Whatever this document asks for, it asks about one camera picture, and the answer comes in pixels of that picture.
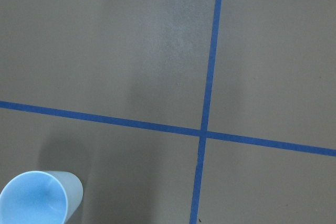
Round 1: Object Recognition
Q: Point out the light blue cup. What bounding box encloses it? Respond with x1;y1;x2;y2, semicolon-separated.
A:
1;170;83;223

